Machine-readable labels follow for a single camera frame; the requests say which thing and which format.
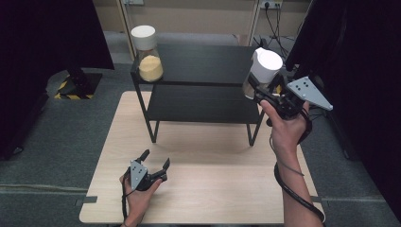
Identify person's left hand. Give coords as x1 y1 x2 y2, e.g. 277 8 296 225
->
118 174 164 223

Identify black stand base striped tape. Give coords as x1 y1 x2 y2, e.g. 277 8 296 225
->
54 66 104 101

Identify black wall cables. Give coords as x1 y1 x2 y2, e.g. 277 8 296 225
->
252 3 299 51

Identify glass jar with spouted lid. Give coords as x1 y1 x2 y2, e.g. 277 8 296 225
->
241 46 284 100

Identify white wall socket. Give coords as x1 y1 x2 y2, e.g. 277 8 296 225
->
259 0 283 9

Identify black curtain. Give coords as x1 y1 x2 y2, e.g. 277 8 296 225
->
0 0 115 160
285 0 401 221

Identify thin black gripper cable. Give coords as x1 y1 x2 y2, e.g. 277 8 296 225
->
120 169 132 222

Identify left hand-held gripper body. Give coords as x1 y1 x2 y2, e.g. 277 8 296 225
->
124 159 168 192

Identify glass jar of yellow granules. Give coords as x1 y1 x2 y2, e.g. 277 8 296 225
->
130 25 165 83

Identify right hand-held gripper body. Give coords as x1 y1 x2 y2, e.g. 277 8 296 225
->
258 76 334 121

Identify person's right hand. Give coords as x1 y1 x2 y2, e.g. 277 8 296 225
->
259 99 311 154

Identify thin grey cable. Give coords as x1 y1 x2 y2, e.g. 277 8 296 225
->
269 135 305 177

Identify black metal shelf rack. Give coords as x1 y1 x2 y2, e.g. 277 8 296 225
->
130 42 268 148

